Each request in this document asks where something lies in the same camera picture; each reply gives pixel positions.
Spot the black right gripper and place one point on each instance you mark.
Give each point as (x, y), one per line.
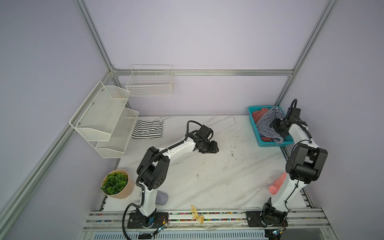
(275, 123)

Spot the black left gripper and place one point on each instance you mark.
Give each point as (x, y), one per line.
(213, 148)

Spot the navy striped tank top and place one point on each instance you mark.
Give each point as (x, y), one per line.
(264, 124)

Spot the black white striped tank top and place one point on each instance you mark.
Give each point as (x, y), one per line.
(148, 129)

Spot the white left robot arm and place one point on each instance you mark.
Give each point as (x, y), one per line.
(153, 169)

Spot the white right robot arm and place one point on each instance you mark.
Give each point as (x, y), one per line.
(304, 165)

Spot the red tank top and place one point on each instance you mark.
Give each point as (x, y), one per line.
(258, 114)

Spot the teal plastic basket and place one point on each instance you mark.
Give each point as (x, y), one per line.
(266, 142)

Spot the grey felt pouch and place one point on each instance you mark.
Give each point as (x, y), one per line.
(161, 198)

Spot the yellow banana toy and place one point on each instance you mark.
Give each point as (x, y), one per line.
(196, 216)

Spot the potted green plant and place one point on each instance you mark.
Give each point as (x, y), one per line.
(117, 184)

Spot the white mesh two-tier shelf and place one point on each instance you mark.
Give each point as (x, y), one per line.
(105, 121)

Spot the white wire wall basket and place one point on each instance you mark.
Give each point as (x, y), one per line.
(151, 81)

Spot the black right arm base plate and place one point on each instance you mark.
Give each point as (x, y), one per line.
(265, 219)

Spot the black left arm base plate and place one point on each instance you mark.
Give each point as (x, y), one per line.
(138, 221)

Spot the aluminium frame rail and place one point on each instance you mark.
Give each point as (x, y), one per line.
(227, 72)

